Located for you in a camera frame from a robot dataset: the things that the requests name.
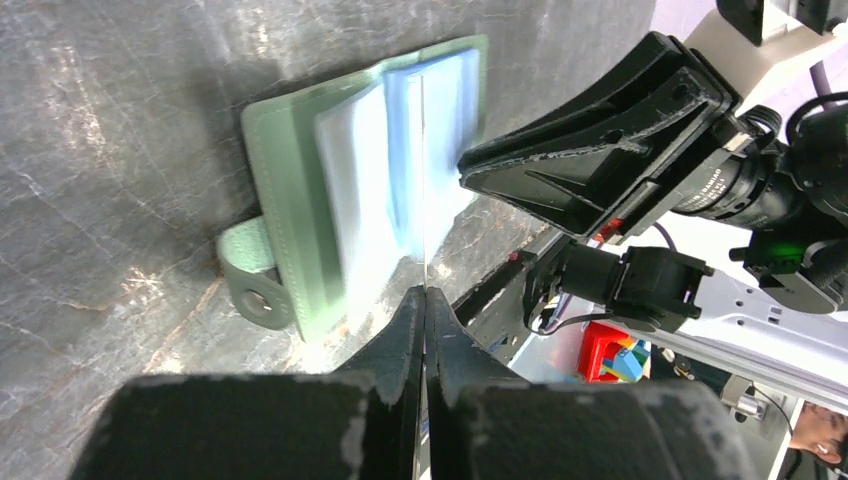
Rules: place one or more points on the white blue credit card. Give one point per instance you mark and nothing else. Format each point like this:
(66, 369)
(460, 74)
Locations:
(437, 101)

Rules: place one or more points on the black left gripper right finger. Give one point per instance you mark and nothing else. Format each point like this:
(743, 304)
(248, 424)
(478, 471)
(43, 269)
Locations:
(487, 422)

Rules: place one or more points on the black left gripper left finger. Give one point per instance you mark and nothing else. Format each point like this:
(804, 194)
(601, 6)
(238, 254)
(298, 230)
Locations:
(359, 421)

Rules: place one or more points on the green card holder wallet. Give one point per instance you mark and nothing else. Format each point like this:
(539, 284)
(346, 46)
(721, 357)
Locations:
(334, 175)

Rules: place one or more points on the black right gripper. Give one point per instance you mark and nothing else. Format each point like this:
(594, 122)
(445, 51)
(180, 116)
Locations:
(644, 139)

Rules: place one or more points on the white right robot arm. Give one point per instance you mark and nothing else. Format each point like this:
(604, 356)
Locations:
(802, 264)

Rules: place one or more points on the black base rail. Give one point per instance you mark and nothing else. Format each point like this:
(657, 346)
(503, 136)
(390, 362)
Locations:
(499, 310)

